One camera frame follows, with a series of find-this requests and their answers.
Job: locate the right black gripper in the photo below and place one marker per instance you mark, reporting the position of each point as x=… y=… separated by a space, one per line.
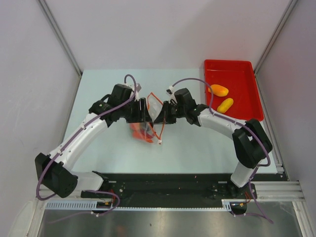
x=164 y=117

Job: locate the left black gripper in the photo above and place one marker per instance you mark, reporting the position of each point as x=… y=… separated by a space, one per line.
x=138 y=118

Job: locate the clear zip top bag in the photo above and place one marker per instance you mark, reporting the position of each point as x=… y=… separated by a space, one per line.
x=157 y=132

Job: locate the red fake chili pepper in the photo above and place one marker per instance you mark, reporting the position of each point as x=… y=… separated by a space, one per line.
x=141 y=131

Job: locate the orange fake mango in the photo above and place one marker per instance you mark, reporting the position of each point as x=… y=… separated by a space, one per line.
x=218 y=90

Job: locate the yellow fake corn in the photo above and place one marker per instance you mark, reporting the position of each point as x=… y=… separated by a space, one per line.
x=225 y=105

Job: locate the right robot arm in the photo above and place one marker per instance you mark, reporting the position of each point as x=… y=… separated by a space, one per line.
x=251 y=142

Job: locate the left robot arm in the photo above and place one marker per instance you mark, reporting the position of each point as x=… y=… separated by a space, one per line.
x=54 y=169

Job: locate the red plastic bin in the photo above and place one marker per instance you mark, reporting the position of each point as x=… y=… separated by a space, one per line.
x=239 y=79

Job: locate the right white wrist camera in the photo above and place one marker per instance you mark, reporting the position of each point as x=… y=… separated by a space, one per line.
x=170 y=92

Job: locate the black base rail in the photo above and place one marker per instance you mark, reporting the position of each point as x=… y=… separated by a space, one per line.
x=172 y=188

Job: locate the white cable duct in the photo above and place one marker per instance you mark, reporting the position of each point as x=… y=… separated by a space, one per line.
x=98 y=205

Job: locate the left aluminium frame post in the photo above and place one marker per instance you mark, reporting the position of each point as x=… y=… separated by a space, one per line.
x=59 y=35

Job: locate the aluminium frame post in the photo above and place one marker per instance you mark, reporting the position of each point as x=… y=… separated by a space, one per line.
x=59 y=35
x=281 y=24

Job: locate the right aluminium frame post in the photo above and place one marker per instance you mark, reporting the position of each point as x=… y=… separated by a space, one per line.
x=281 y=24

